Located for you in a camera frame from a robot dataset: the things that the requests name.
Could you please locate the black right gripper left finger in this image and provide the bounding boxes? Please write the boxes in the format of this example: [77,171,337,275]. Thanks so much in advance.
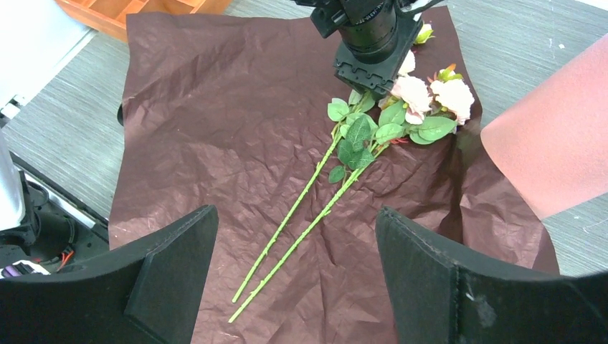
[1,206,219,343]

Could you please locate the pink cylindrical vase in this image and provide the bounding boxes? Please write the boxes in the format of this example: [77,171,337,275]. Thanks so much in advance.
[481,36,607,219]

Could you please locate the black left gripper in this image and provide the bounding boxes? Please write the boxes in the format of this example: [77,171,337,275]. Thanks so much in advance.
[295,0,441,100]

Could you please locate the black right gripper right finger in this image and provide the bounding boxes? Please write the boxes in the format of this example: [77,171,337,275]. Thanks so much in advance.
[376,207,607,343]

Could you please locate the white rose stem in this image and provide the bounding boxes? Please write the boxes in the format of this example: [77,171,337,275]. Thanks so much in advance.
[231,24,435,304]

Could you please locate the maroon and red wrapping paper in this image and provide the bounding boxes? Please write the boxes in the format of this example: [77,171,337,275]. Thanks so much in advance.
[110,11,559,343]

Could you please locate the orange compartment tray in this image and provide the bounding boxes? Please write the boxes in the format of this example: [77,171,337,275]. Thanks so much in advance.
[56,0,232,42]

